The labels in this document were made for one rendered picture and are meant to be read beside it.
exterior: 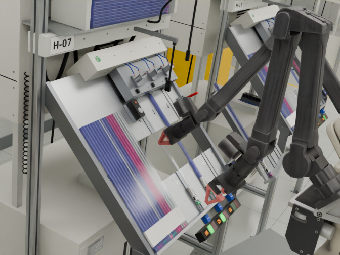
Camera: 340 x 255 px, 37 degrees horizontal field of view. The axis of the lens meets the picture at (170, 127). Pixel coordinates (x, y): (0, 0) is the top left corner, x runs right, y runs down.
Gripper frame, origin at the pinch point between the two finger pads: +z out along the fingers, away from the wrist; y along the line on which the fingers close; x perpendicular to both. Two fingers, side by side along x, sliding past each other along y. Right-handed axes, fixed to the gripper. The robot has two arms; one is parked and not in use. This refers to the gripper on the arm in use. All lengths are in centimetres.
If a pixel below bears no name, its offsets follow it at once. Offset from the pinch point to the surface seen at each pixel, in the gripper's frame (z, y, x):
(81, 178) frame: 46.8, 4.3, -5.1
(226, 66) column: 134, -334, -41
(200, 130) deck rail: 1.1, -30.2, 4.2
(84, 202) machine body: 40.5, 15.3, 4.8
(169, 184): 1.0, 8.2, 15.8
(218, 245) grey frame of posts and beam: 28, -32, 56
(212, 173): 1.2, -20.7, 23.0
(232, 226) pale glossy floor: 67, -103, 67
